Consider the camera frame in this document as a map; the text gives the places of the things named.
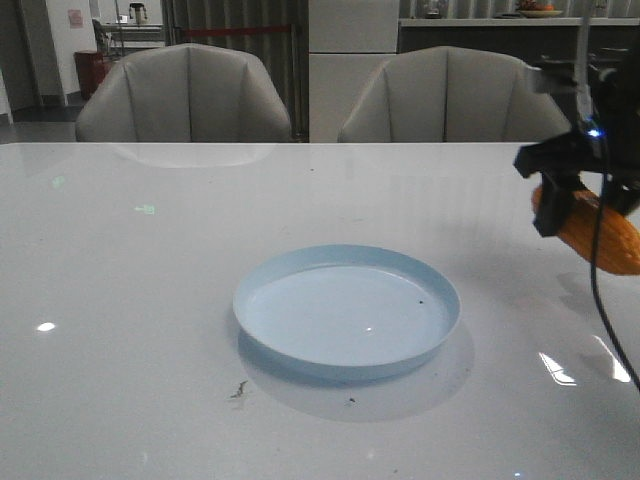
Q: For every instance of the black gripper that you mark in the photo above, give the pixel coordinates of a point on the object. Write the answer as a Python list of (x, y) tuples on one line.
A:
[(604, 138)]

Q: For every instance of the orange corn cob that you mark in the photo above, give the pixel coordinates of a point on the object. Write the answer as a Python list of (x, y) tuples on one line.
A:
[(618, 245)]

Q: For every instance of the light blue round plate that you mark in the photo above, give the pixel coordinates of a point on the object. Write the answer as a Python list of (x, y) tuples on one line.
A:
[(347, 312)]

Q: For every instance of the dark counter with shelf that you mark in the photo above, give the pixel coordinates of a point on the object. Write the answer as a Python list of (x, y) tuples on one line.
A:
[(527, 39)]

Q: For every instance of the grey leather chair right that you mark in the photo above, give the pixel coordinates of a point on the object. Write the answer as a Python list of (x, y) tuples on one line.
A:
[(452, 94)]

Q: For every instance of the grey leather chair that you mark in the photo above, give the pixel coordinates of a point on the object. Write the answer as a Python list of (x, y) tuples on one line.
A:
[(185, 93), (452, 94)]

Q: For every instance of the fruit bowl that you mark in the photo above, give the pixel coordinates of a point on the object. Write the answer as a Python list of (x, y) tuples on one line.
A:
[(537, 9)]

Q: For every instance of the white cabinet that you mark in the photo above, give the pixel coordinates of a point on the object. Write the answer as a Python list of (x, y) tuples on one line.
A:
[(347, 41)]

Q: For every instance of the red barrier belt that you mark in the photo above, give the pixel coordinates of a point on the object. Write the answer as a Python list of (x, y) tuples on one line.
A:
[(239, 31)]

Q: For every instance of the grey leather chair left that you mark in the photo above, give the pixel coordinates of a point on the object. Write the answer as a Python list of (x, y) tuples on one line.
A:
[(185, 93)]

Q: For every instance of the background desk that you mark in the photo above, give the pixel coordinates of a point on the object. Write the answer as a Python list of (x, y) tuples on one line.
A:
[(133, 36)]

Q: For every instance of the red bin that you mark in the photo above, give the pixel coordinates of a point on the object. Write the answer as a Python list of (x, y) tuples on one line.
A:
[(91, 71)]

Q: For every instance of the pink wall notice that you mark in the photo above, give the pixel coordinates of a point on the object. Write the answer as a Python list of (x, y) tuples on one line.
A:
[(75, 18)]

